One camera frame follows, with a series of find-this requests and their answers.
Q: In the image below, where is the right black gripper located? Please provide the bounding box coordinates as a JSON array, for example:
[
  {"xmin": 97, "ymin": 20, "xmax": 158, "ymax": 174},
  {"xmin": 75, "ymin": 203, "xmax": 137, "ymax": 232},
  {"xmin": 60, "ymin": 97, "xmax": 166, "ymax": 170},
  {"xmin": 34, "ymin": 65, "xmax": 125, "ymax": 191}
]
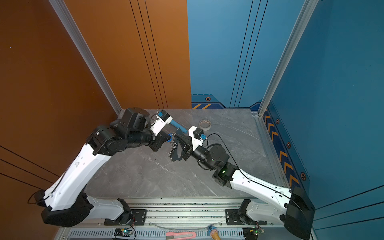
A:
[{"xmin": 176, "ymin": 133, "xmax": 218, "ymax": 173}]

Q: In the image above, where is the circuit board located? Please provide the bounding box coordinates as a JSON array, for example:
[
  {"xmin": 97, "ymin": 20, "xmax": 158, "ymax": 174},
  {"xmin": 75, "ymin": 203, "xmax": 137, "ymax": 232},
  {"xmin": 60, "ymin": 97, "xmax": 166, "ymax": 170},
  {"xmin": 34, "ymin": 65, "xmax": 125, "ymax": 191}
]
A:
[
  {"xmin": 114, "ymin": 228, "xmax": 135, "ymax": 239},
  {"xmin": 243, "ymin": 228, "xmax": 265, "ymax": 240}
]

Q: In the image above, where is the blue toy microphone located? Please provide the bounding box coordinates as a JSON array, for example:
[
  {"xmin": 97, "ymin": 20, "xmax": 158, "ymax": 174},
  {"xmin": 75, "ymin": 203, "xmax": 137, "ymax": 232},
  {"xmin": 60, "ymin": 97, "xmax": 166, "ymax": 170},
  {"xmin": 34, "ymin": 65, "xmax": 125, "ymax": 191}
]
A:
[{"xmin": 171, "ymin": 120, "xmax": 188, "ymax": 134}]

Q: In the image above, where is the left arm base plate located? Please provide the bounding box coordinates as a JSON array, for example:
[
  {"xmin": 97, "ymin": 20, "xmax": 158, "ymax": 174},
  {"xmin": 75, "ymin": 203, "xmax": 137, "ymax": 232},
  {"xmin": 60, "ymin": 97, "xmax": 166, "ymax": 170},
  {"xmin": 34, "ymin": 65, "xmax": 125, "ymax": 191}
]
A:
[{"xmin": 104, "ymin": 209, "xmax": 147, "ymax": 226}]

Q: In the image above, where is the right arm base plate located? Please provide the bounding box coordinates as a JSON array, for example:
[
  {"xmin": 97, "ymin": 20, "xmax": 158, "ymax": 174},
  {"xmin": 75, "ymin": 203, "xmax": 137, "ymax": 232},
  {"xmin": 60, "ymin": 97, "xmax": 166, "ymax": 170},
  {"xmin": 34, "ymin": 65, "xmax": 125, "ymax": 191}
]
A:
[{"xmin": 225, "ymin": 209, "xmax": 268, "ymax": 226}]

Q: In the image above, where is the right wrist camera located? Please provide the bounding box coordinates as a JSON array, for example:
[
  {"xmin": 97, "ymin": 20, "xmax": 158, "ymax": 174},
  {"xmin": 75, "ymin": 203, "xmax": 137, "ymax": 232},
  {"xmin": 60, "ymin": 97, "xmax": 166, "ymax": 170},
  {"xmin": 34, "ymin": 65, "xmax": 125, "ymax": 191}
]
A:
[{"xmin": 188, "ymin": 126, "xmax": 207, "ymax": 152}]

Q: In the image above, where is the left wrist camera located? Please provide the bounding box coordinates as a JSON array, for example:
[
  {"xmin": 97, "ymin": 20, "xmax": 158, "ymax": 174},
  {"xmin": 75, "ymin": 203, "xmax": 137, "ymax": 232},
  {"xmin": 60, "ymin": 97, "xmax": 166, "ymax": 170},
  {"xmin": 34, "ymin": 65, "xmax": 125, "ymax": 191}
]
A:
[{"xmin": 150, "ymin": 110, "xmax": 173, "ymax": 136}]

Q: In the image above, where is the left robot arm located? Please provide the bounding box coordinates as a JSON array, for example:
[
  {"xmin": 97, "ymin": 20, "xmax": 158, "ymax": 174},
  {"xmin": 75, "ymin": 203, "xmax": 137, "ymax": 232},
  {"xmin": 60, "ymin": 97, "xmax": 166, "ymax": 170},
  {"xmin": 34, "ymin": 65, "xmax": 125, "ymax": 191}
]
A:
[{"xmin": 33, "ymin": 108, "xmax": 173, "ymax": 228}]

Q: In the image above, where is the pink utility knife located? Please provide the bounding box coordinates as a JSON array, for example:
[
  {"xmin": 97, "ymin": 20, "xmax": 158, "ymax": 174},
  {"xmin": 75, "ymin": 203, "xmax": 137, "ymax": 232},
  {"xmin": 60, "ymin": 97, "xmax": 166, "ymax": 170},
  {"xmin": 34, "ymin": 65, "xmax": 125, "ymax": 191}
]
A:
[{"xmin": 166, "ymin": 232, "xmax": 197, "ymax": 240}]

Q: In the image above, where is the masking tape roll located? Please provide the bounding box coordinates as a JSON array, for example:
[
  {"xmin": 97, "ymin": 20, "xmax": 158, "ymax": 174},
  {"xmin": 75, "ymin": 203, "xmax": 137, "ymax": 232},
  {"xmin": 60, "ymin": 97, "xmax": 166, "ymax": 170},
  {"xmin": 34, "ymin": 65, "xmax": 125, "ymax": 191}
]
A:
[{"xmin": 199, "ymin": 120, "xmax": 212, "ymax": 131}]

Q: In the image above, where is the left circuit board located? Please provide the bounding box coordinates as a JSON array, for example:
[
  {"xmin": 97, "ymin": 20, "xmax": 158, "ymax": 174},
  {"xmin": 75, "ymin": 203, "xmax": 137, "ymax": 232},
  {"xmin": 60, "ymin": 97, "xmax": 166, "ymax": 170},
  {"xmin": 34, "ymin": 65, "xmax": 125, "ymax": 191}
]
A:
[{"xmin": 114, "ymin": 228, "xmax": 135, "ymax": 239}]

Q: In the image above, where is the toy ice cream cone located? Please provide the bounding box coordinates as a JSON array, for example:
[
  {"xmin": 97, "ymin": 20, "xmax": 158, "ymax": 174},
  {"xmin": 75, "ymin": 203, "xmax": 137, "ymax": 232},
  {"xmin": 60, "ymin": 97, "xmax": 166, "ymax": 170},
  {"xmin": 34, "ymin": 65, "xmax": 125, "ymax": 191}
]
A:
[{"xmin": 208, "ymin": 225, "xmax": 221, "ymax": 240}]

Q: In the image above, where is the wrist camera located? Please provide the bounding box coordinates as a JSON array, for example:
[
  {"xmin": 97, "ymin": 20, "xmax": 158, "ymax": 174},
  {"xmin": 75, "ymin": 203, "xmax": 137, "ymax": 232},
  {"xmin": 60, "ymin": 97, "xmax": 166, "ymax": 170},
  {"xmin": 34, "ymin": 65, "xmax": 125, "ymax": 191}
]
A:
[
  {"xmin": 150, "ymin": 110, "xmax": 173, "ymax": 136},
  {"xmin": 188, "ymin": 126, "xmax": 207, "ymax": 152}
]

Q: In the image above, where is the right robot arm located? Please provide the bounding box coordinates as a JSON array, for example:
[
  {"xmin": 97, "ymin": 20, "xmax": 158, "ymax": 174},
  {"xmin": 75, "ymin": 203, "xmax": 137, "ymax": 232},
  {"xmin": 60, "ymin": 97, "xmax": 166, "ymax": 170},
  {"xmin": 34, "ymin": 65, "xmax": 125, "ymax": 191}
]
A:
[{"xmin": 170, "ymin": 134, "xmax": 316, "ymax": 240}]

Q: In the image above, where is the right circuit board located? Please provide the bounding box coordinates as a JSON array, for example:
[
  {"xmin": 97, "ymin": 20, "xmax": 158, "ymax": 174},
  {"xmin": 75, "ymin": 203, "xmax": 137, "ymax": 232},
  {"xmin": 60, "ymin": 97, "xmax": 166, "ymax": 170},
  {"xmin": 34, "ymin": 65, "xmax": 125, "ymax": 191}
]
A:
[{"xmin": 243, "ymin": 228, "xmax": 265, "ymax": 240}]

